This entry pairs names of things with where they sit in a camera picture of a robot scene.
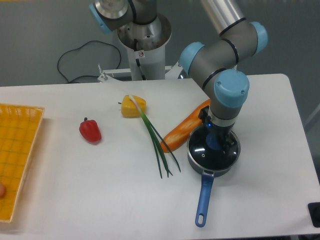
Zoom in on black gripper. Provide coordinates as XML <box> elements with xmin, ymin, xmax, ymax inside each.
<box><xmin>198</xmin><ymin>105</ymin><xmax>235</xmax><ymax>157</ymax></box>

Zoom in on glass pot lid blue knob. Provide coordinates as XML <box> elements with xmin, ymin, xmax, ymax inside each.
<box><xmin>187</xmin><ymin>125</ymin><xmax>241</xmax><ymax>176</ymax></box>

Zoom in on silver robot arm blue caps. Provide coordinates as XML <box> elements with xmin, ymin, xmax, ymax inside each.
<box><xmin>89</xmin><ymin>0</ymin><xmax>268</xmax><ymax>137</ymax></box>

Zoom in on orange toy baguette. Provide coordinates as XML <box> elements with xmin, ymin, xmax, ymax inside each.
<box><xmin>160</xmin><ymin>99</ymin><xmax>211</xmax><ymax>153</ymax></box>

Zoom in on green spring onion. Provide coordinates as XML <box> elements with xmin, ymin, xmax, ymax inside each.
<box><xmin>127</xmin><ymin>94</ymin><xmax>181</xmax><ymax>179</ymax></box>

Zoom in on yellow toy bell pepper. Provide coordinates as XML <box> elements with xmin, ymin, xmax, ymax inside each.
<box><xmin>120</xmin><ymin>95</ymin><xmax>147</xmax><ymax>118</ymax></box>

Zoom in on black corner device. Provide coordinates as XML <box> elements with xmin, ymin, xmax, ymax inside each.
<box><xmin>307</xmin><ymin>202</ymin><xmax>320</xmax><ymax>228</ymax></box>

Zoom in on red toy bell pepper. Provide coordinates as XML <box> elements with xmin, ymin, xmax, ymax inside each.
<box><xmin>79</xmin><ymin>117</ymin><xmax>102</xmax><ymax>143</ymax></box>

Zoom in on yellow woven basket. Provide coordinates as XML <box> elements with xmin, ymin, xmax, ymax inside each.
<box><xmin>0</xmin><ymin>103</ymin><xmax>45</xmax><ymax>223</ymax></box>

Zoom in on saucepan with blue handle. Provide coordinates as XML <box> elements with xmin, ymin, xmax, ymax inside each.
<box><xmin>186</xmin><ymin>123</ymin><xmax>242</xmax><ymax>228</ymax></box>

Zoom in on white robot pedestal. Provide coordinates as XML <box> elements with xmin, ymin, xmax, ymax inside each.
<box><xmin>117</xmin><ymin>13</ymin><xmax>172</xmax><ymax>81</ymax></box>

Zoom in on white metal base frame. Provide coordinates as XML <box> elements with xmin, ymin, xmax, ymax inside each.
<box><xmin>97</xmin><ymin>61</ymin><xmax>190</xmax><ymax>83</ymax></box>

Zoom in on black floor cable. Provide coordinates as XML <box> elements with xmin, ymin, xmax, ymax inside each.
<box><xmin>57</xmin><ymin>40</ymin><xmax>122</xmax><ymax>84</ymax></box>

